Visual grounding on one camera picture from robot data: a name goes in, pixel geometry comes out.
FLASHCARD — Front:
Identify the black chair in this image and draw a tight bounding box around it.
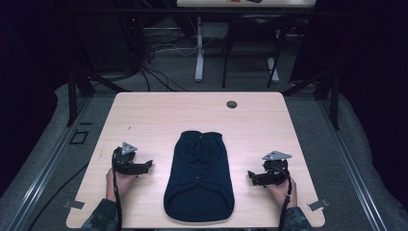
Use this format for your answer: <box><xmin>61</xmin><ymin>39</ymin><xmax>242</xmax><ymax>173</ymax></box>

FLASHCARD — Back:
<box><xmin>221</xmin><ymin>13</ymin><xmax>288</xmax><ymax>90</ymax></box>

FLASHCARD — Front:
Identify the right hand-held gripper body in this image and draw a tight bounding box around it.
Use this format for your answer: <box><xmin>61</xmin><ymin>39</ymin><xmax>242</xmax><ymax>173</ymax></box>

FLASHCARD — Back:
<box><xmin>261</xmin><ymin>150</ymin><xmax>293</xmax><ymax>187</ymax></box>

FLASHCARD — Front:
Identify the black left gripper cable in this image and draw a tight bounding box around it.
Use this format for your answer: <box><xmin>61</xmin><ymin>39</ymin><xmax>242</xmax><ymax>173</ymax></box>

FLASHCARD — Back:
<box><xmin>111</xmin><ymin>147</ymin><xmax>124</xmax><ymax>231</ymax></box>

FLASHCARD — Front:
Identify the black metal stand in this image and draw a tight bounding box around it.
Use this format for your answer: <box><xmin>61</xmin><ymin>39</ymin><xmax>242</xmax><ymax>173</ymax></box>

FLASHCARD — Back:
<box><xmin>64</xmin><ymin>65</ymin><xmax>133</xmax><ymax>128</ymax></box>
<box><xmin>281</xmin><ymin>70</ymin><xmax>341</xmax><ymax>131</ymax></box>

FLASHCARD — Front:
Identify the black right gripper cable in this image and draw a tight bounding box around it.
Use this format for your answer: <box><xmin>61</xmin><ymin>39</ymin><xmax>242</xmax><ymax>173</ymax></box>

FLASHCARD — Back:
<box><xmin>277</xmin><ymin>167</ymin><xmax>293</xmax><ymax>231</ymax></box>

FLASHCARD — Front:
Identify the black floor cable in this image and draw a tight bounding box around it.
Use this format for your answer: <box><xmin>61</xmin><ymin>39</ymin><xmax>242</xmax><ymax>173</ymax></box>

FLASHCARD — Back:
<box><xmin>27</xmin><ymin>163</ymin><xmax>90</xmax><ymax>231</ymax></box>

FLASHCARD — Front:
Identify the white desk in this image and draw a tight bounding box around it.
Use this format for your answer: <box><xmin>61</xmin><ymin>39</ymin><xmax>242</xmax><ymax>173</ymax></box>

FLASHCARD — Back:
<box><xmin>175</xmin><ymin>0</ymin><xmax>318</xmax><ymax>83</ymax></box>

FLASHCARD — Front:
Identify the person's left hand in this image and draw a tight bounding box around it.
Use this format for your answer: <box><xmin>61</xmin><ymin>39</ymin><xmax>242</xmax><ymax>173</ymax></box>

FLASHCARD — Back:
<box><xmin>105</xmin><ymin>167</ymin><xmax>138</xmax><ymax>203</ymax></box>

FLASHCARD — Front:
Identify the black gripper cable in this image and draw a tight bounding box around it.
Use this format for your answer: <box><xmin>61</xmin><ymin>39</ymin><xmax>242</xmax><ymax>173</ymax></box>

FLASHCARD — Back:
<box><xmin>111</xmin><ymin>147</ymin><xmax>124</xmax><ymax>231</ymax></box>
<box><xmin>277</xmin><ymin>167</ymin><xmax>293</xmax><ymax>231</ymax></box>

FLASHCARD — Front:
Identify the grey table edge bracket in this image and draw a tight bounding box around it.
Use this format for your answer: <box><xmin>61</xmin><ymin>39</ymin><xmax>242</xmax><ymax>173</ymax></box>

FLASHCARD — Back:
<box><xmin>62</xmin><ymin>199</ymin><xmax>86</xmax><ymax>210</ymax></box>
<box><xmin>307</xmin><ymin>198</ymin><xmax>331</xmax><ymax>212</ymax></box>

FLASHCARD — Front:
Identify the person's right hand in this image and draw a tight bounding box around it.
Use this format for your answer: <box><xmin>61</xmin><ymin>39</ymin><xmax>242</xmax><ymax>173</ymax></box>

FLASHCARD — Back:
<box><xmin>265</xmin><ymin>177</ymin><xmax>298</xmax><ymax>210</ymax></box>

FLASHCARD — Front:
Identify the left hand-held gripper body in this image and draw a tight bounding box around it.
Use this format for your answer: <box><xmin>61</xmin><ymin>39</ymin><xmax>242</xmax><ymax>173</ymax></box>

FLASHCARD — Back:
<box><xmin>111</xmin><ymin>141</ymin><xmax>140</xmax><ymax>176</ymax></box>

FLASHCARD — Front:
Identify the bundle of floor cables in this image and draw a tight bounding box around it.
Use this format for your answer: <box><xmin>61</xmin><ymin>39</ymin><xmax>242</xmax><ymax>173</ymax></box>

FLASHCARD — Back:
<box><xmin>121</xmin><ymin>15</ymin><xmax>200</xmax><ymax>93</ymax></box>

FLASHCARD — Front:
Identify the aluminium floor rail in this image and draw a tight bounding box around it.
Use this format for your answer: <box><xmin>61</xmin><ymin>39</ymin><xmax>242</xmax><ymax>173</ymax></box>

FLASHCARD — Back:
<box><xmin>6</xmin><ymin>95</ymin><xmax>94</xmax><ymax>231</ymax></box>
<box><xmin>316</xmin><ymin>95</ymin><xmax>389</xmax><ymax>231</ymax></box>

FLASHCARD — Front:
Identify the dark blue garment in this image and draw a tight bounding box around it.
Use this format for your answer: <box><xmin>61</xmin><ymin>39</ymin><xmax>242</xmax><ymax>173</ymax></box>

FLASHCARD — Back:
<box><xmin>163</xmin><ymin>129</ymin><xmax>236</xmax><ymax>223</ymax></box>

